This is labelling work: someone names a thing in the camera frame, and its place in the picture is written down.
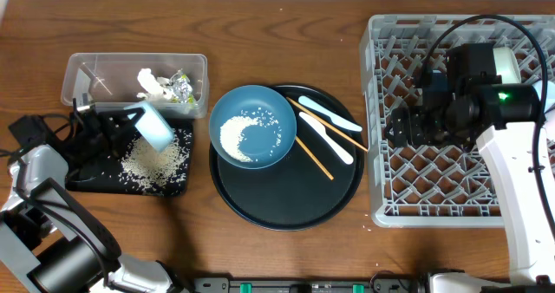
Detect light blue bowl with rice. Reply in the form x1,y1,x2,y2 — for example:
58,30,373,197
124,101,174,153

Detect yellow foil snack wrapper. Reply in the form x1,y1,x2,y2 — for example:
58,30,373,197
166,69,197,105

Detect mint green bowl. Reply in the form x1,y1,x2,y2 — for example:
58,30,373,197
493,47,521,84

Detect light blue cup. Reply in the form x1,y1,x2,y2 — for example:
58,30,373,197
532,80,555,113

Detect dark blue plate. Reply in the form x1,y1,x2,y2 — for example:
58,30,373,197
209,85,297,170

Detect round black serving tray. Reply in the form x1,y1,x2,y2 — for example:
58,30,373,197
208,83,366,232

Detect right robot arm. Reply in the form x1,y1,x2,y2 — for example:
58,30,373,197
383,43,554,292

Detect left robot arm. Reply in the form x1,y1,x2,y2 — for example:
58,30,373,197
1,106,188,292

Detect clear plastic waste bin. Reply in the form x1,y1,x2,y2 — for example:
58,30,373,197
61,53,209,119

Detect grey dishwasher rack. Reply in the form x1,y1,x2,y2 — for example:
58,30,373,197
360,14,554,228

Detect black rectangular tray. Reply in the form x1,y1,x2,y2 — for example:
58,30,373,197
66,119,193,197

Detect light blue plastic knife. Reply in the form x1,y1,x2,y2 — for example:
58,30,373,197
298,95,362,132

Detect left wooden chopstick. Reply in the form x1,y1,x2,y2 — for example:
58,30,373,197
295,136,334,180

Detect wooden chopstick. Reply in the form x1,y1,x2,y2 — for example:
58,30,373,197
295,136,334,180
285,97,369,153

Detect right wooden chopstick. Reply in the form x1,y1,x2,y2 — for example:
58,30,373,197
285,97,369,153

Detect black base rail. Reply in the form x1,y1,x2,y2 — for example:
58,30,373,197
193,273,428,293

